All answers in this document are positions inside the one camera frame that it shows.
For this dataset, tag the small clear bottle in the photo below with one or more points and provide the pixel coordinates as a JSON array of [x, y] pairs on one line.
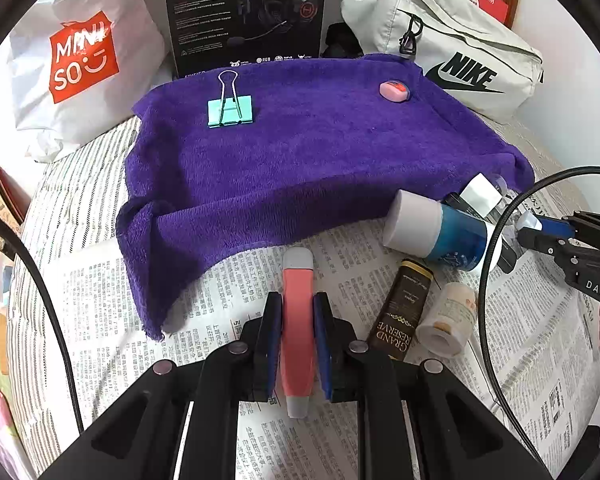
[[526, 220]]

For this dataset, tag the grey fabric bag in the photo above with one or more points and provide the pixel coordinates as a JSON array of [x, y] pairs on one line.
[[455, 45]]

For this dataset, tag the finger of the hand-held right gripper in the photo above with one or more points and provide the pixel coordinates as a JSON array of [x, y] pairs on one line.
[[540, 242], [555, 226]]

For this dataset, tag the purple towel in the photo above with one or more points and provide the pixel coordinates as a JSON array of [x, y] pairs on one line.
[[305, 150]]

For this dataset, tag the black tube with gold print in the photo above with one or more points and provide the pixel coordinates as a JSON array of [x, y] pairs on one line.
[[400, 310]]

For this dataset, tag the black rectangular box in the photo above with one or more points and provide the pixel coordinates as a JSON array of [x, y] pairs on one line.
[[508, 260]]

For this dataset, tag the striped bedsheet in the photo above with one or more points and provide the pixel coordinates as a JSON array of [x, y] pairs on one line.
[[80, 185]]

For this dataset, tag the small white bottle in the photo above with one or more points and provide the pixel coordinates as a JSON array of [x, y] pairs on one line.
[[447, 317]]

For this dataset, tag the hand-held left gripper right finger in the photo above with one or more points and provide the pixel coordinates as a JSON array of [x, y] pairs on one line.
[[325, 345]]

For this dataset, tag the pink round eraser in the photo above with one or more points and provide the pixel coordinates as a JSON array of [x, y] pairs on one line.
[[392, 90]]

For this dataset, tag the dark cloth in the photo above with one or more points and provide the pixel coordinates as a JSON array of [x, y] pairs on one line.
[[340, 40]]

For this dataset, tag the black headset box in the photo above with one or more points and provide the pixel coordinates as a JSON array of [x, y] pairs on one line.
[[205, 10]]

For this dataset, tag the newspaper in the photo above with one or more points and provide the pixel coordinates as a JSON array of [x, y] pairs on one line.
[[220, 320]]

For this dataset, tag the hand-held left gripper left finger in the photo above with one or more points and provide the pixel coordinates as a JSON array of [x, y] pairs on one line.
[[272, 340]]

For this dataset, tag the pink tube with grey caps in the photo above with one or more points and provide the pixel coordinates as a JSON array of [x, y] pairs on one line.
[[299, 310]]

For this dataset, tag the teal binder clip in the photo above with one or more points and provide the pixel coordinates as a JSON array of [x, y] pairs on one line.
[[230, 112]]

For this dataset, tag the patterned cardboard box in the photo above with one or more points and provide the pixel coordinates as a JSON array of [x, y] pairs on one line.
[[0, 195]]

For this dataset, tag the blue bottle with white cap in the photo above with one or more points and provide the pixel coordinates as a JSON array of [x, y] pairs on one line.
[[450, 240]]

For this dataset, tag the white shopping bag red logo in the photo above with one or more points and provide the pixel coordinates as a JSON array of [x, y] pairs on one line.
[[80, 60]]

